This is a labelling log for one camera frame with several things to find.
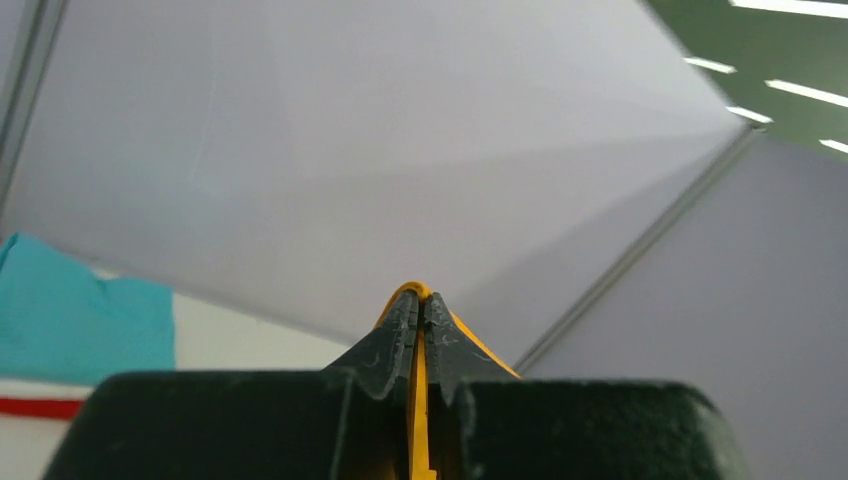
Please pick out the red folded t-shirt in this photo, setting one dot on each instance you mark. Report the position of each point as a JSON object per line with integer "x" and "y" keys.
{"x": 52, "y": 409}

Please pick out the teal folded t-shirt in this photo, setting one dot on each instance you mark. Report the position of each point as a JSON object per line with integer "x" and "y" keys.
{"x": 79, "y": 318}

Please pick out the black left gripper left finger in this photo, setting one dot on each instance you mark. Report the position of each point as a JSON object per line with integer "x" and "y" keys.
{"x": 347, "y": 420}

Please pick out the orange t-shirt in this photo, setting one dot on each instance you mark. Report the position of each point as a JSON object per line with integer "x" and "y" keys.
{"x": 417, "y": 397}

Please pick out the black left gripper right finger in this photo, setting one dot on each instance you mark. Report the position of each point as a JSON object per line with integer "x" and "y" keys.
{"x": 486, "y": 423}

